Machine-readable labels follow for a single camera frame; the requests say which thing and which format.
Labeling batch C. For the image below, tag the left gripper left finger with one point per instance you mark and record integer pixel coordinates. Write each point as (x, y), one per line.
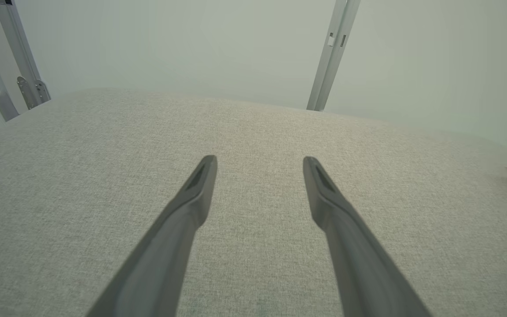
(161, 264)

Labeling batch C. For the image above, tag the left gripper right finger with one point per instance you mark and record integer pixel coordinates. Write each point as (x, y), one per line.
(359, 264)

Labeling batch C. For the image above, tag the grey metal partition post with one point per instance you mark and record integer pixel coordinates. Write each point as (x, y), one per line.
(332, 53)
(20, 53)

